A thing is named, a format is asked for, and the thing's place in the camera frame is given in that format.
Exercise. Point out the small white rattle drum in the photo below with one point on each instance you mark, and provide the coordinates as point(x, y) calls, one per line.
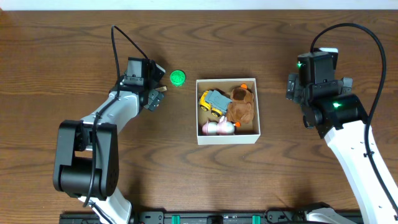
point(161, 89)

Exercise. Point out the green round lid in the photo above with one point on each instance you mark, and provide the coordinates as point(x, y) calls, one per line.
point(177, 78)

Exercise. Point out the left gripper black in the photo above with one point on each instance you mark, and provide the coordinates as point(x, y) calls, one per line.
point(154, 98)

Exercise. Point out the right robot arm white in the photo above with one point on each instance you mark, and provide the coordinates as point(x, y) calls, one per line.
point(371, 182)

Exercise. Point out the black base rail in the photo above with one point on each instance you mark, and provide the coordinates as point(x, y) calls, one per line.
point(267, 217)

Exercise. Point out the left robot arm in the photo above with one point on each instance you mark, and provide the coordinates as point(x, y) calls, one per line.
point(87, 162)

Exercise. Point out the grey yellow toy truck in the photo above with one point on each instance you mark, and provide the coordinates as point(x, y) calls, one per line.
point(215, 102)

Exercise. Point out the pink white duck toy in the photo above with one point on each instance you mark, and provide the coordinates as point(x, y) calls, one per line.
point(223, 127)

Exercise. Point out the brown plush toy with carrot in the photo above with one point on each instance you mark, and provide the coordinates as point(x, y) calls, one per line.
point(241, 108)

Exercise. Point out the white cardboard box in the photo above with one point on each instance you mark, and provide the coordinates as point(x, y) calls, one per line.
point(247, 133)

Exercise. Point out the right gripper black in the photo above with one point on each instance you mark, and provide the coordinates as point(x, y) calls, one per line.
point(292, 88)

